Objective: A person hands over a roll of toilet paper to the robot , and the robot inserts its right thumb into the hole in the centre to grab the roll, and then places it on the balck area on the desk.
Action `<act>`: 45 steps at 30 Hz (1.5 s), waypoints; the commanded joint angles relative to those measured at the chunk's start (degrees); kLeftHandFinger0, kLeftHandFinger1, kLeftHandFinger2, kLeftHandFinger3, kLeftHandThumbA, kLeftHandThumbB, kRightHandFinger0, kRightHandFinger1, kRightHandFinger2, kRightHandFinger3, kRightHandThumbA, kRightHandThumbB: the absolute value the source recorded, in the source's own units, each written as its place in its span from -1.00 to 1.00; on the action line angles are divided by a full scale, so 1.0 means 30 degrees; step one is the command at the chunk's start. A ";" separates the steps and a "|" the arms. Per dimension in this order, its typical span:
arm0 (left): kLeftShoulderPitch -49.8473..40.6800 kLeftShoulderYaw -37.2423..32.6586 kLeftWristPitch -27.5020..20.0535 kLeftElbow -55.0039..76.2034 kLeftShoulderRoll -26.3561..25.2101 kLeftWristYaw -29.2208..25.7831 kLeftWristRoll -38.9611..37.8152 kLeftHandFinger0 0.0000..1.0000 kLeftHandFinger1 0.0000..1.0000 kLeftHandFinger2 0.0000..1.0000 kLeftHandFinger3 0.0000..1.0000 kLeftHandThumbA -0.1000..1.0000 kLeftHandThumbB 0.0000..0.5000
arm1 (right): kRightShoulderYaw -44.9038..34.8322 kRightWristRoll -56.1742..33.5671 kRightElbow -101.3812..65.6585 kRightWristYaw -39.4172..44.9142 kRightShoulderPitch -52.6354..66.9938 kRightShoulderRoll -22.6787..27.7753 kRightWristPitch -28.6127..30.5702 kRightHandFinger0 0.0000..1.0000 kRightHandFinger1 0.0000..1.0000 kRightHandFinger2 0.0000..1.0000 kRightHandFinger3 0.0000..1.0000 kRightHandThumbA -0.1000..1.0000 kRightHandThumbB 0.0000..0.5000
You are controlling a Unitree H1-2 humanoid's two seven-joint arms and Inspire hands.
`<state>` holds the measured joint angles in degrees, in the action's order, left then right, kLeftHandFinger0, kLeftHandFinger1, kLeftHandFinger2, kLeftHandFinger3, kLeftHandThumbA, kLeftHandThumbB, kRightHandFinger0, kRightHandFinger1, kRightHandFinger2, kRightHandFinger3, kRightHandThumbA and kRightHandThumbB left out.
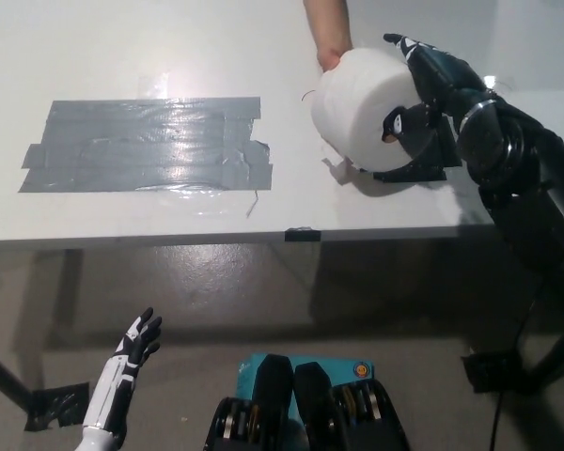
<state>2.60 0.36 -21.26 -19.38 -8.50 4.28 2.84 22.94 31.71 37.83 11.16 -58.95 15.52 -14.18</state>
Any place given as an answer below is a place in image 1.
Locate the black tape square patch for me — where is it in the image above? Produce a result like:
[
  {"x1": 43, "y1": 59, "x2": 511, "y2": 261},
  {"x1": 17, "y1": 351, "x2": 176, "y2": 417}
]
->
[{"x1": 372, "y1": 112, "x2": 463, "y2": 184}]

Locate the small black tape piece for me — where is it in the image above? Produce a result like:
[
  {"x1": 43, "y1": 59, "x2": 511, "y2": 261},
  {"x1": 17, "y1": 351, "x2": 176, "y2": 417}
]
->
[{"x1": 285, "y1": 226, "x2": 321, "y2": 243}]

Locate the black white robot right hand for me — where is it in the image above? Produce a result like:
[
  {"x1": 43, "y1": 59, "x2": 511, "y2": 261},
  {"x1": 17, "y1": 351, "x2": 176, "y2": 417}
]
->
[{"x1": 380, "y1": 32, "x2": 494, "y2": 154}]

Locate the black slanted table leg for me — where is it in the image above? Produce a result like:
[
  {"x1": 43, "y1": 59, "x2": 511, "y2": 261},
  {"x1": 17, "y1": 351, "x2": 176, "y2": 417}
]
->
[
  {"x1": 0, "y1": 345, "x2": 33, "y2": 414},
  {"x1": 528, "y1": 323, "x2": 564, "y2": 392}
]

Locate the thin black cable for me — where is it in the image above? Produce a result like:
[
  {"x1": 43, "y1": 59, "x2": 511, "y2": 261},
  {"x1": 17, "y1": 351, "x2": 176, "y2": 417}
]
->
[{"x1": 488, "y1": 290, "x2": 544, "y2": 451}]

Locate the black floor tape patch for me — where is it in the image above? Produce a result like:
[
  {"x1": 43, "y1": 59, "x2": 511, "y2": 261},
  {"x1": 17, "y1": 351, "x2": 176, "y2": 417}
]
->
[
  {"x1": 24, "y1": 382, "x2": 91, "y2": 432},
  {"x1": 460, "y1": 350, "x2": 542, "y2": 395}
]

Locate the grey duct tape patch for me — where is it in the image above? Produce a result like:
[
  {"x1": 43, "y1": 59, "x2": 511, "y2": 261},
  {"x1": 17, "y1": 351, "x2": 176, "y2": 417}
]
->
[{"x1": 17, "y1": 96, "x2": 274, "y2": 194}]

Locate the white toilet paper roll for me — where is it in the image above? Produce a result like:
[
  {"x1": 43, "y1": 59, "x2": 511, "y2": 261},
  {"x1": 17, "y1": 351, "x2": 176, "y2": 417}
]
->
[{"x1": 309, "y1": 46, "x2": 422, "y2": 173}]

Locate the grey upright table leg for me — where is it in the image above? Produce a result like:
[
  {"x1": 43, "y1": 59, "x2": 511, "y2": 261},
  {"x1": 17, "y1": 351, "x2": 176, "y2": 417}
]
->
[{"x1": 55, "y1": 248, "x2": 86, "y2": 337}]

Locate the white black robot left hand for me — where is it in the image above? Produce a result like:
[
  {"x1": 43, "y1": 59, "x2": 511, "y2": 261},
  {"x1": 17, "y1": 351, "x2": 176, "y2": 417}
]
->
[{"x1": 82, "y1": 307, "x2": 164, "y2": 431}]

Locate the person's bare hand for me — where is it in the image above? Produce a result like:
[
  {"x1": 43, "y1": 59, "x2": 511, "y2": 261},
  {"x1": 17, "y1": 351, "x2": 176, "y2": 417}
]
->
[{"x1": 315, "y1": 42, "x2": 354, "y2": 72}]

